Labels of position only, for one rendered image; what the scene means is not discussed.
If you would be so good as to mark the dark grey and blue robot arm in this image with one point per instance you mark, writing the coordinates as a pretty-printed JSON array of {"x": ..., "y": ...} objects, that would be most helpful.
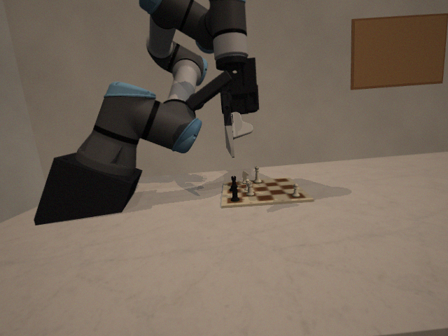
[{"x": 130, "y": 113}]

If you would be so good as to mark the brown and cream chessboard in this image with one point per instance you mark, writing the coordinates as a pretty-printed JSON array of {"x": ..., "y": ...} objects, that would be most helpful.
[{"x": 270, "y": 191}]

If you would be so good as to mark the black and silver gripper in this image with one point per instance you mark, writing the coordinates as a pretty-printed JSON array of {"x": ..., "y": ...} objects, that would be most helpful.
[{"x": 239, "y": 96}]

